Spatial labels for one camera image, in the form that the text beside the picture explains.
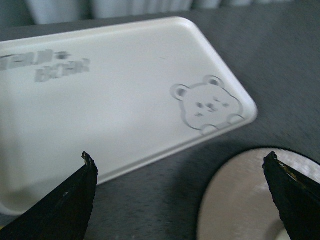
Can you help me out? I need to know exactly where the white bear print tray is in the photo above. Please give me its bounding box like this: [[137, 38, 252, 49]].
[[0, 17, 258, 216]]

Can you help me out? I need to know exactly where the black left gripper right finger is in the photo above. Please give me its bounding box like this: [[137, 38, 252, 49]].
[[262, 151, 320, 240]]

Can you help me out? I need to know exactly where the grey pleated curtain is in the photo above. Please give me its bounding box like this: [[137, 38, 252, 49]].
[[0, 0, 320, 28]]

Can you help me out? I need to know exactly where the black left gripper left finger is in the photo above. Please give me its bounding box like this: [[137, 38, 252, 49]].
[[0, 152, 98, 240]]

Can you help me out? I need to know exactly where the beige plate with black rim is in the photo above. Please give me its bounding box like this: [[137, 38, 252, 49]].
[[196, 147, 320, 240]]

